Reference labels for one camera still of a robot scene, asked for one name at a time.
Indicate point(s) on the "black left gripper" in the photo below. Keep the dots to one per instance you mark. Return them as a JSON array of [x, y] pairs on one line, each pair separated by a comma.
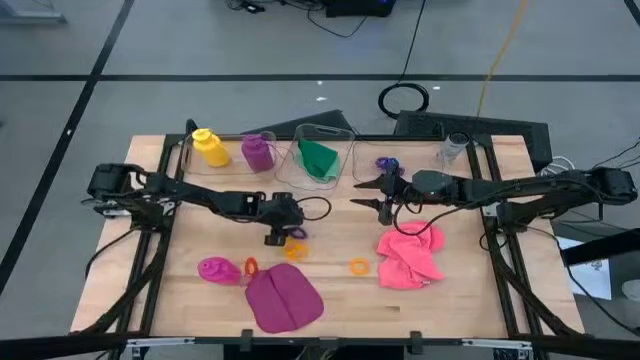
[[285, 212]]

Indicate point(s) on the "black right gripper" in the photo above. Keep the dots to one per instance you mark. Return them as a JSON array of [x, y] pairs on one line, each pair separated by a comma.
[[400, 192]]

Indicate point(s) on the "purple plastic sports bottle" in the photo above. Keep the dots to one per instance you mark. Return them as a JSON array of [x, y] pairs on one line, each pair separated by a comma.
[[257, 155]]

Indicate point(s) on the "dark green microfibre cloth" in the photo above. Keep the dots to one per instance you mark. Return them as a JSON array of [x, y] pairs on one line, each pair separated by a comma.
[[317, 157]]

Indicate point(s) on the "pink plastic sports bottle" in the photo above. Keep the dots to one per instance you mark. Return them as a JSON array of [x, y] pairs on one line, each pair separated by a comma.
[[218, 270]]

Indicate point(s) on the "yellow plastic sports bottle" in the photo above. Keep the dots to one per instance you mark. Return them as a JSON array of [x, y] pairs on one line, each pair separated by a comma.
[[212, 150]]

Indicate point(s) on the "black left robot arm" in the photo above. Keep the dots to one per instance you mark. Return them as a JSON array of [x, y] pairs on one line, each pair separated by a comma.
[[200, 197]]

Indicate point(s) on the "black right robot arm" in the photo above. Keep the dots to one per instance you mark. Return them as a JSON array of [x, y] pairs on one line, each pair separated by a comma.
[[525, 187]]

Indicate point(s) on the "clear plastic container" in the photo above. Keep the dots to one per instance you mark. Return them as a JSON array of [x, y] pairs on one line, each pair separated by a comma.
[[290, 172], [235, 150], [420, 155]]

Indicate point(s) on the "pink terry towel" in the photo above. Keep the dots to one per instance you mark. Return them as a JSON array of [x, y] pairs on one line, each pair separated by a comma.
[[407, 260]]

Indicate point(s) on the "magenta microfibre cloth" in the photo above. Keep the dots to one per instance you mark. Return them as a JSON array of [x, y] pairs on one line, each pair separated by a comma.
[[285, 300]]

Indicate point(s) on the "white printed cup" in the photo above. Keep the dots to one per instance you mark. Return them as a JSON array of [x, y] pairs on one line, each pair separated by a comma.
[[454, 146]]

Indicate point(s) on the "black box on floor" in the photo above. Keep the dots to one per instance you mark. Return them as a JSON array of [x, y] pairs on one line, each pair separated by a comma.
[[360, 7]]

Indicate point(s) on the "black metal beam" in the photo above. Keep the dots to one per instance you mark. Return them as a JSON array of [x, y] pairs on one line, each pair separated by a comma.
[[600, 247]]

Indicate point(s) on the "grey metal base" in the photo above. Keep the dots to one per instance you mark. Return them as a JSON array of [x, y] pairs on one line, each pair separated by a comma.
[[30, 17]]

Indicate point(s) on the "silver aluminium bracket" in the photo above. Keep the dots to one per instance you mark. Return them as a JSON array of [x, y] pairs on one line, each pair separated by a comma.
[[495, 343], [160, 342]]

